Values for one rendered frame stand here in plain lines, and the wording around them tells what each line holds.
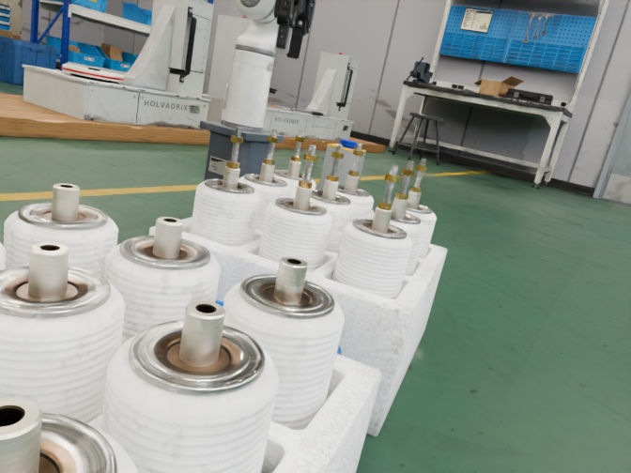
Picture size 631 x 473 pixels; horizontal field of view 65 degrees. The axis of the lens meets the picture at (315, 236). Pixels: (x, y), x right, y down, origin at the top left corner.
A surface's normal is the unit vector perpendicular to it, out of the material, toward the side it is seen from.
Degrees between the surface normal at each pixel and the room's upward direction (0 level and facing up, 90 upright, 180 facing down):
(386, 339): 90
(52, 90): 90
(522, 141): 90
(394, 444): 0
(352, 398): 0
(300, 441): 0
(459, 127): 90
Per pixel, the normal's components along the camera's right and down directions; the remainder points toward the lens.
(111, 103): 0.82, 0.31
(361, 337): -0.36, 0.18
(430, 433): 0.20, -0.94
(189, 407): 0.24, -0.50
